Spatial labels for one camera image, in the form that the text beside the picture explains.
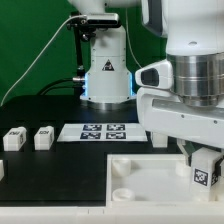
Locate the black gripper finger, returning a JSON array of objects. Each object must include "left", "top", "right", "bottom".
[
  {"left": 177, "top": 139, "right": 197, "bottom": 166},
  {"left": 215, "top": 157, "right": 224, "bottom": 177}
]

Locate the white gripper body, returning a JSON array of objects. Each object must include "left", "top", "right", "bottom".
[{"left": 137, "top": 87, "right": 224, "bottom": 148}]

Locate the white square tabletop tray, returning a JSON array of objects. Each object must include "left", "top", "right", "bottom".
[{"left": 106, "top": 154, "right": 224, "bottom": 207}]

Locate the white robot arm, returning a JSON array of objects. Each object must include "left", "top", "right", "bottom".
[{"left": 68, "top": 0, "right": 224, "bottom": 148}]

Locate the white sheet with markers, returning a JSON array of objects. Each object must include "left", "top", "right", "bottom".
[{"left": 57, "top": 123, "right": 147, "bottom": 142}]

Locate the white block left edge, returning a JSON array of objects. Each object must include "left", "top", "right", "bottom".
[{"left": 0, "top": 160, "right": 4, "bottom": 181}]

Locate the white L-shaped obstacle wall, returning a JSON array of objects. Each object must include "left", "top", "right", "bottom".
[{"left": 0, "top": 202, "right": 224, "bottom": 224}]

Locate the black camera on stand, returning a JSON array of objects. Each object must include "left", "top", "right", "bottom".
[{"left": 66, "top": 12, "right": 121, "bottom": 77}]

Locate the black cable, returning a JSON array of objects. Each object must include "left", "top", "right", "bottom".
[{"left": 37, "top": 78, "right": 83, "bottom": 96}]

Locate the white cable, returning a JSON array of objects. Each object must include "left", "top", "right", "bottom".
[{"left": 0, "top": 14, "right": 81, "bottom": 107}]

